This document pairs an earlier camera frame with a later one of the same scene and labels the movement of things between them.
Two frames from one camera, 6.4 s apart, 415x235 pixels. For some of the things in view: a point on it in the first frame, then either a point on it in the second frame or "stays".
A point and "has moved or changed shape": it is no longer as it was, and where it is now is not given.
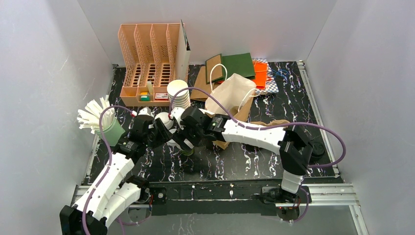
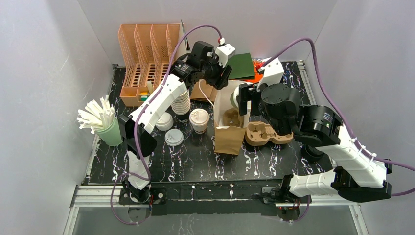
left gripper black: x=161 y=132 to x=219 y=77
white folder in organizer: x=183 y=55 stays
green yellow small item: x=145 y=97 stays
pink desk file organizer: x=150 y=51 stays
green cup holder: x=112 y=135 stays
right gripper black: x=185 y=140 to x=244 y=98
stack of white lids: x=165 y=118 stays
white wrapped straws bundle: x=89 y=117 stays
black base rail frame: x=214 y=195 stays
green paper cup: x=188 y=152 to x=233 y=100
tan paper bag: x=236 y=91 has moved or changed shape
